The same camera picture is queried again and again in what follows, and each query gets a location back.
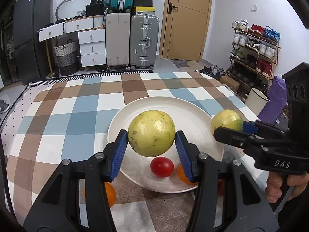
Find woven laundry basket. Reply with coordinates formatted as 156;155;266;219
54;39;79;76

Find checkered tablecloth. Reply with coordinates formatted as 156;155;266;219
1;72;268;224

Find white enamel bucket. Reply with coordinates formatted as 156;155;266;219
245;87;270;116

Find red cherry tomato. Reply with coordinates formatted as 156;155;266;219
150;157;174;177
217;180;225;196

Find wooden shoe rack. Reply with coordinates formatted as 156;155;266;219
227;19;281;98

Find small orange mandarin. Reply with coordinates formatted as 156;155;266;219
177;164;197;185

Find silver aluminium suitcase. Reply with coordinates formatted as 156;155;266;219
129;15;160;70

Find grey slippers on floor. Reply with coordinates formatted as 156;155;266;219
0;100;10;114

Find black storage box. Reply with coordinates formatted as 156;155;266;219
86;0;105;17

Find cream round plate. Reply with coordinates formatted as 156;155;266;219
107;96;224;194

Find black refrigerator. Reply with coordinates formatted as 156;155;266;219
13;0;51;84

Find beige suitcase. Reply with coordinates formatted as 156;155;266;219
105;13;131;68

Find wooden door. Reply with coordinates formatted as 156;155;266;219
159;0;212;61

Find large orange mandarin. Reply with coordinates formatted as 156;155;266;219
104;182;117;208

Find white drawer desk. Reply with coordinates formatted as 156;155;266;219
38;15;107;68

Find green yellow passion fruit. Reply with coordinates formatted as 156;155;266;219
211;109;244;134

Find purple bag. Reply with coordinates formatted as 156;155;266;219
258;75;287;124

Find person's right hand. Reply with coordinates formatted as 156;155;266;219
264;171;309;204

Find shoes on floor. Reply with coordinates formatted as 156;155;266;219
199;65;227;80

